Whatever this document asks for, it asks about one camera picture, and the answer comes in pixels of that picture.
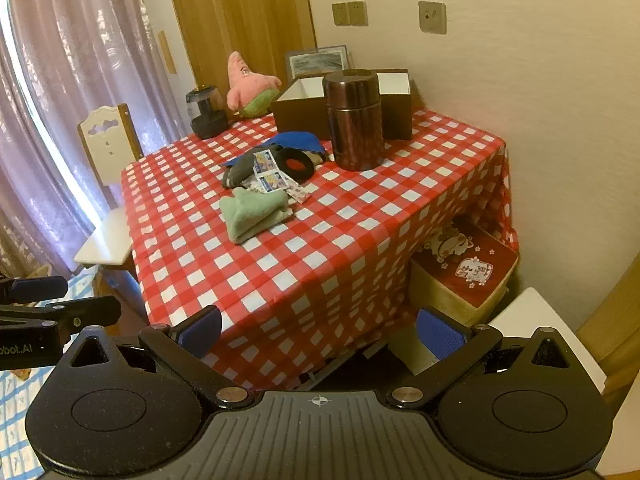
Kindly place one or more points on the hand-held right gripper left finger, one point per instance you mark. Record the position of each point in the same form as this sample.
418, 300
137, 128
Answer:
200, 331

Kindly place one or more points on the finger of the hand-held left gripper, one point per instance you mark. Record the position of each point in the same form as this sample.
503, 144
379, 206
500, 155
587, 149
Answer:
37, 289
95, 310

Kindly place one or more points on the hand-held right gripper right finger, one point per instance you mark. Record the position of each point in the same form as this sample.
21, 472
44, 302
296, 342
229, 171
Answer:
440, 334

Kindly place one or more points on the green towel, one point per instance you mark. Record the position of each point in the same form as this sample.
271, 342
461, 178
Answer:
250, 215

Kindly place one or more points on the grey striped fuzzy sock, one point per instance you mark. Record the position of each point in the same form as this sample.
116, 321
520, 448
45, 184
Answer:
237, 172

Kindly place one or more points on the blue and grey cloth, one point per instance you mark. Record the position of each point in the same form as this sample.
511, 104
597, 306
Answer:
295, 139

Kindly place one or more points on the brown cardboard box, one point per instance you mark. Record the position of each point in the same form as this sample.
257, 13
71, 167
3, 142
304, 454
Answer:
300, 115

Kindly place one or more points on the cat print storage stool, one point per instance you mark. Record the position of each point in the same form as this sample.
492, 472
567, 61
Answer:
465, 270

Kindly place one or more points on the blue patterned blanket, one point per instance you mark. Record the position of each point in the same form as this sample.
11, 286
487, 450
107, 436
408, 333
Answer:
15, 410

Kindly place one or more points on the white side table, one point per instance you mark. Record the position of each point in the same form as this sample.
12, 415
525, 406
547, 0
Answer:
540, 310

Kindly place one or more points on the red checkered tablecloth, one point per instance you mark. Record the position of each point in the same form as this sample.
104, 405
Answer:
350, 240

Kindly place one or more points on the white wooden chair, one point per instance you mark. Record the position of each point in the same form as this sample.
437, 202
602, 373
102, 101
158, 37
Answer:
107, 145

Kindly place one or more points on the small printed paper packet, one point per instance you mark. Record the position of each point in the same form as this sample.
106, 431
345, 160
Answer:
298, 194

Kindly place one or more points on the black grinder jar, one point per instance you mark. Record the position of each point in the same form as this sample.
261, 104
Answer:
207, 115

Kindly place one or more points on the brown cylindrical canister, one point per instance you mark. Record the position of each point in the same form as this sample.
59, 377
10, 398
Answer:
355, 120

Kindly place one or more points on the pink starfish plush toy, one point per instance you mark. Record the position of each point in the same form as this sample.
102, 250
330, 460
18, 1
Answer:
247, 90

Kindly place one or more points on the wooden door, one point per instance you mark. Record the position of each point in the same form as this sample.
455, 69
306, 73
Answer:
240, 20

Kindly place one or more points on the wooden door frame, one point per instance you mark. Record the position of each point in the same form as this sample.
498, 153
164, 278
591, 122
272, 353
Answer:
615, 340

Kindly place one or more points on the clear picture frame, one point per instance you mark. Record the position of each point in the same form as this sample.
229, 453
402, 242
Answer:
320, 60

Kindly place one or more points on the wall socket plate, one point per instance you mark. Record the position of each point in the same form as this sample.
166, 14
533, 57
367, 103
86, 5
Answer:
432, 17

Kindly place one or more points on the beige wall socket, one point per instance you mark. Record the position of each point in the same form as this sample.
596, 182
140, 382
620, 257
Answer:
341, 14
358, 13

